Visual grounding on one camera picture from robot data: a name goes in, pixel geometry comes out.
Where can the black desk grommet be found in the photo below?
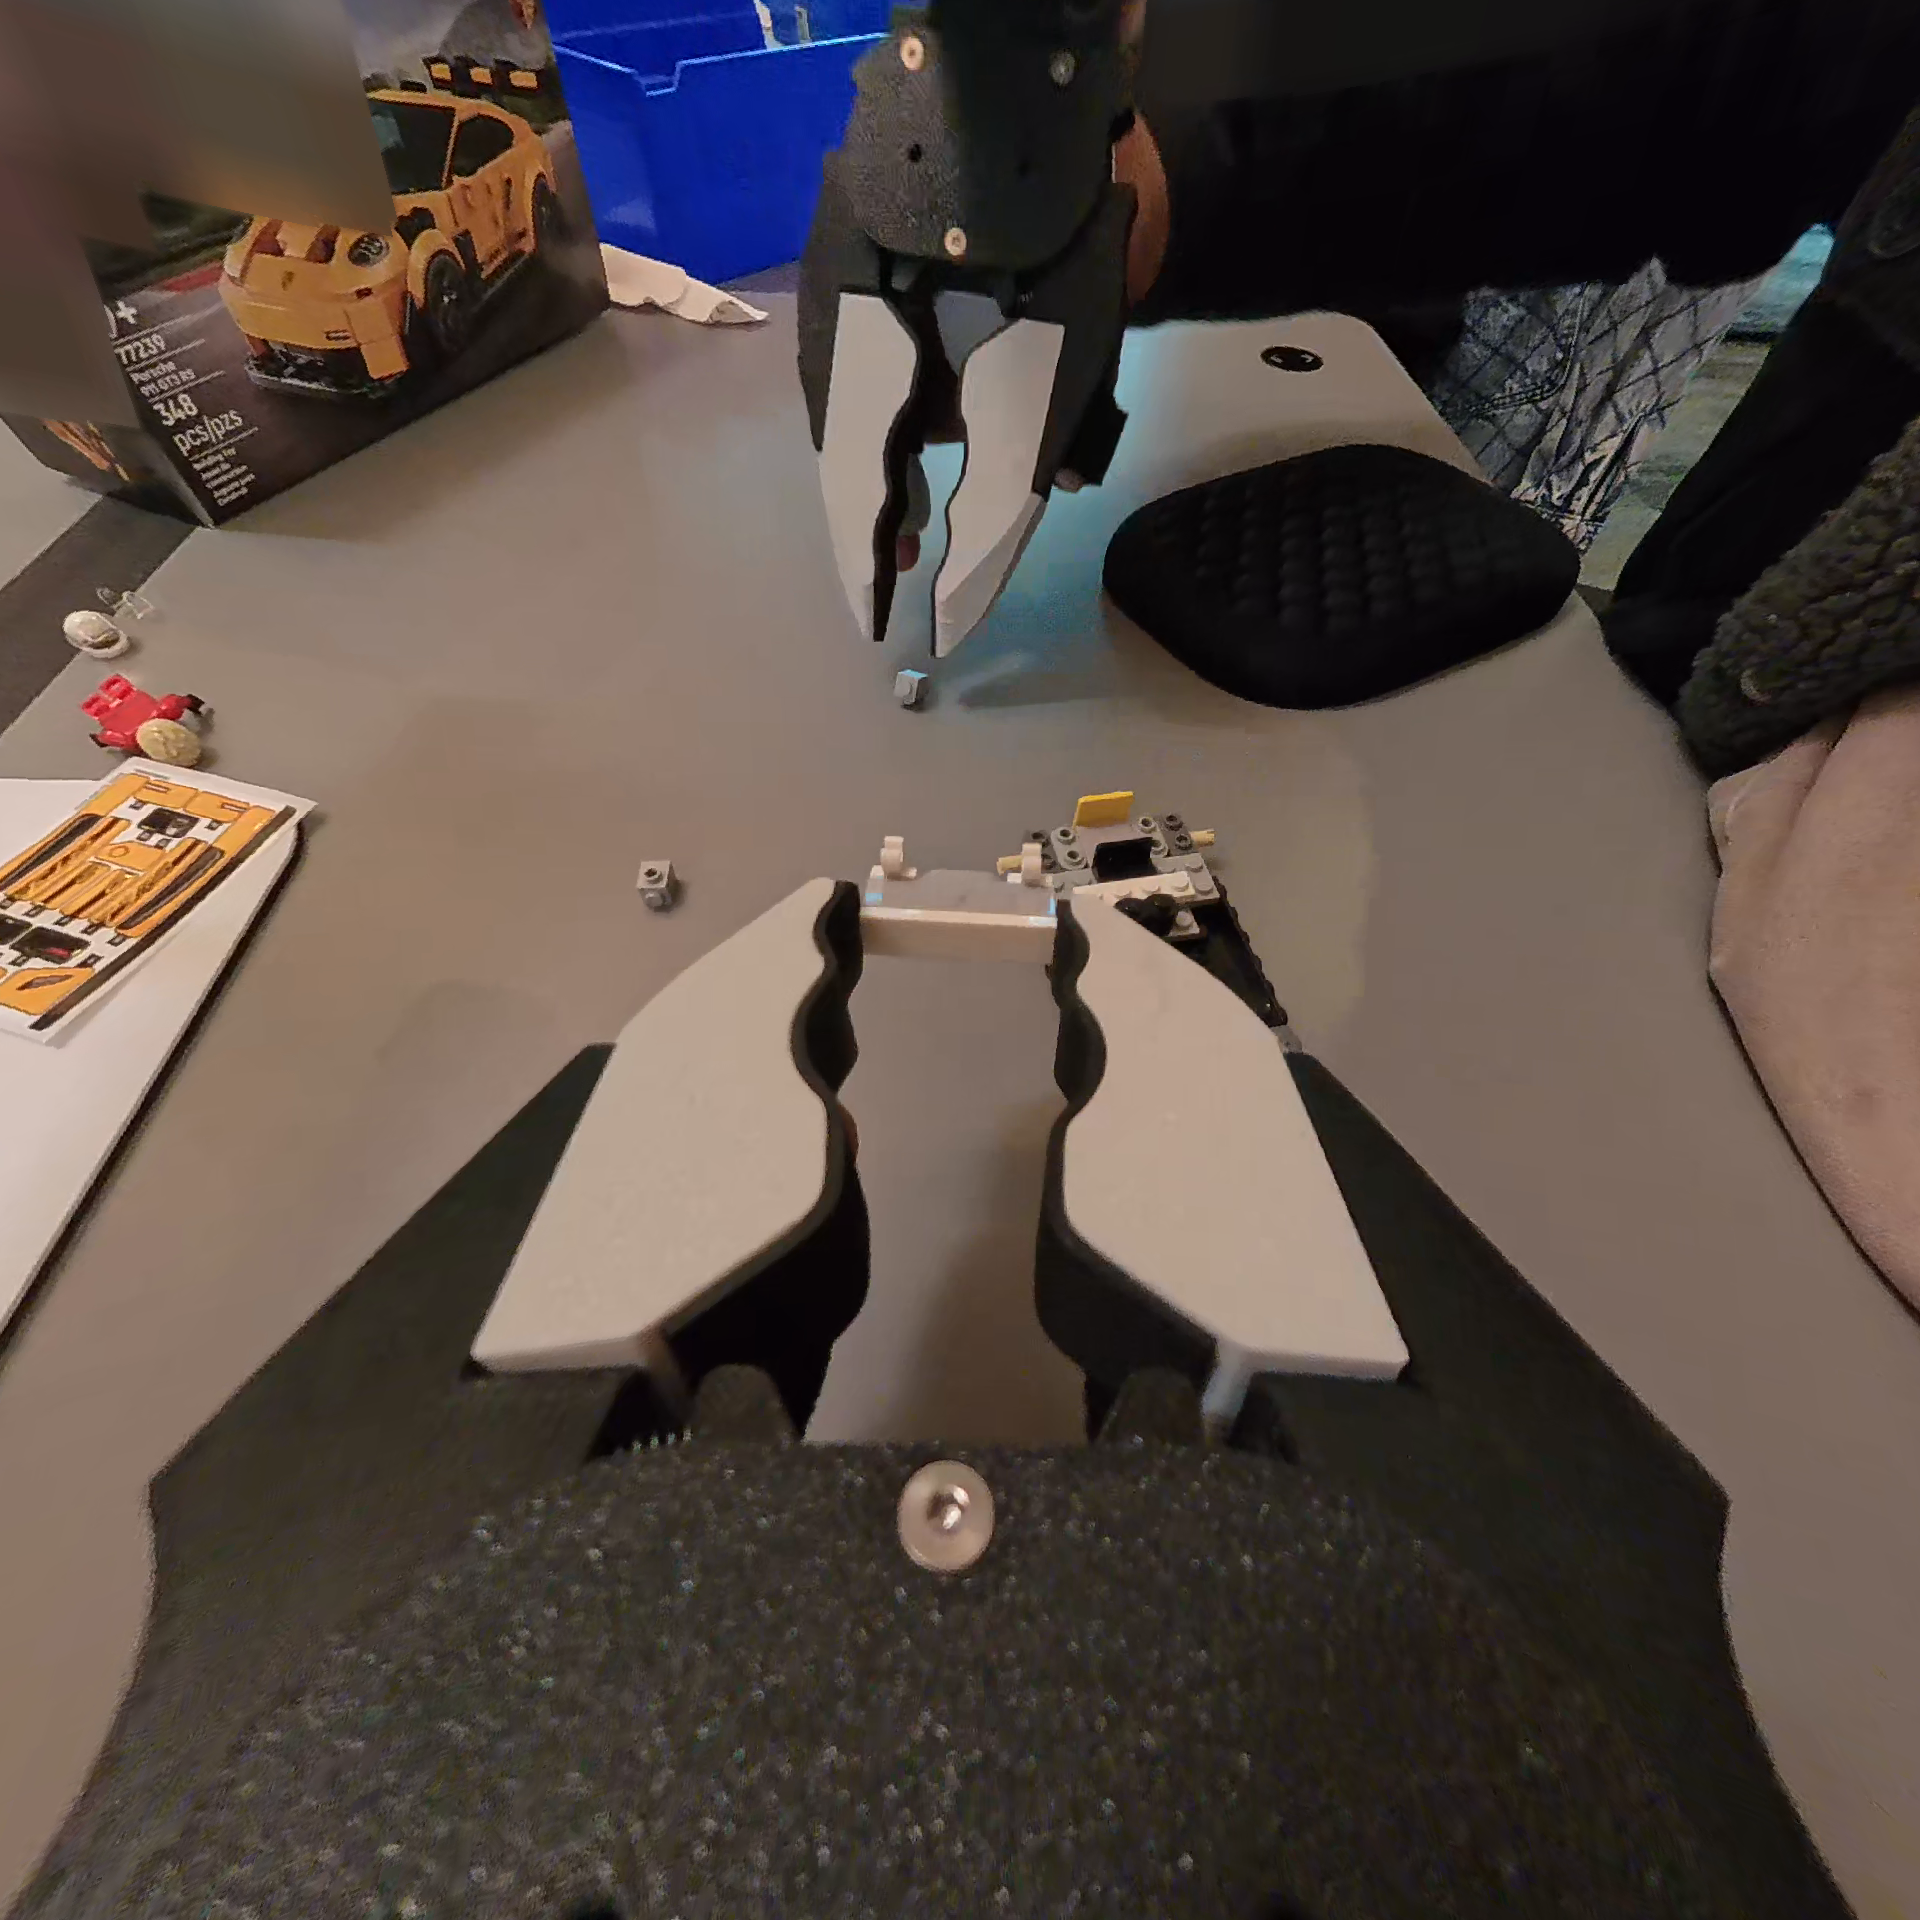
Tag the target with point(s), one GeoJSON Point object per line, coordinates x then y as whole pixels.
{"type": "Point", "coordinates": [1291, 356]}

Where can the white minifigure helmet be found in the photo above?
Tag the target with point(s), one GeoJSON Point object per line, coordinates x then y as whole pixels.
{"type": "Point", "coordinates": [98, 630]}

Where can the large blue bin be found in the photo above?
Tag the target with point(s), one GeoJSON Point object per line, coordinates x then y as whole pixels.
{"type": "Point", "coordinates": [704, 134]}

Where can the person's right hand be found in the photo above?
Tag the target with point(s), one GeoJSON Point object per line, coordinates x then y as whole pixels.
{"type": "Point", "coordinates": [1149, 202]}

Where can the grey desk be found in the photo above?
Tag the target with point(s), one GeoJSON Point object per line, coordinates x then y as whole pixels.
{"type": "Point", "coordinates": [524, 630]}

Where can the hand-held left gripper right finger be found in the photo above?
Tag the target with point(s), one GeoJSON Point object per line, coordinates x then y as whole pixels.
{"type": "Point", "coordinates": [1215, 1171]}

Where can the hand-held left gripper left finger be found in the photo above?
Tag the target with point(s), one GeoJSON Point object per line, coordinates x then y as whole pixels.
{"type": "Point", "coordinates": [675, 1171]}

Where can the orange sticker sheet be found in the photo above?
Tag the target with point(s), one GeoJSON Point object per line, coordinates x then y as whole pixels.
{"type": "Point", "coordinates": [135, 885]}

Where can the clear visor piece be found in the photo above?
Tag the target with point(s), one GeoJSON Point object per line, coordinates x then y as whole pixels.
{"type": "Point", "coordinates": [128, 603]}

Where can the tiny grey toy brick piece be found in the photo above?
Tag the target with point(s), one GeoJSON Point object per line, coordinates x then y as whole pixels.
{"type": "Point", "coordinates": [911, 686]}

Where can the white toy brick plate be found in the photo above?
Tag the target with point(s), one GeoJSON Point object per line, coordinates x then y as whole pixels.
{"type": "Point", "coordinates": [961, 919]}

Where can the red toy minifigure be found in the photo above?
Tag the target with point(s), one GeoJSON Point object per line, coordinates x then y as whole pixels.
{"type": "Point", "coordinates": [142, 717]}

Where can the toy brick car chassis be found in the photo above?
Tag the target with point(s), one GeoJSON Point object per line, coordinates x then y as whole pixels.
{"type": "Point", "coordinates": [1141, 870]}

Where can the pink cloth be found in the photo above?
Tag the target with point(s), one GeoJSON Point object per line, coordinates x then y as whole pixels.
{"type": "Point", "coordinates": [1831, 974]}

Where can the dark fleece jacket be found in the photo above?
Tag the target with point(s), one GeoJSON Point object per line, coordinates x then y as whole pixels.
{"type": "Point", "coordinates": [1801, 630]}

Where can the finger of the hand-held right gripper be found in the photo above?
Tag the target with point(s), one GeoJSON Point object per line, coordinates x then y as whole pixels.
{"type": "Point", "coordinates": [860, 451]}
{"type": "Point", "coordinates": [1008, 465]}

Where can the white crumpled tissue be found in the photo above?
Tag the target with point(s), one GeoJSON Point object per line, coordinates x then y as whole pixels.
{"type": "Point", "coordinates": [675, 284]}

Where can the grey toy brick side stud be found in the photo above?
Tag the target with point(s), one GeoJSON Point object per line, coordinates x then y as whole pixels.
{"type": "Point", "coordinates": [657, 885]}

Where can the black wrist rest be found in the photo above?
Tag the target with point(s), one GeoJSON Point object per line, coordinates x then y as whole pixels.
{"type": "Point", "coordinates": [1334, 579]}

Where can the white stand base board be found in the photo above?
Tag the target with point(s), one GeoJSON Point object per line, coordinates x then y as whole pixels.
{"type": "Point", "coordinates": [104, 1140]}

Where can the black toy car box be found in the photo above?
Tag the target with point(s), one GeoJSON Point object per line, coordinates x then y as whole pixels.
{"type": "Point", "coordinates": [451, 225]}

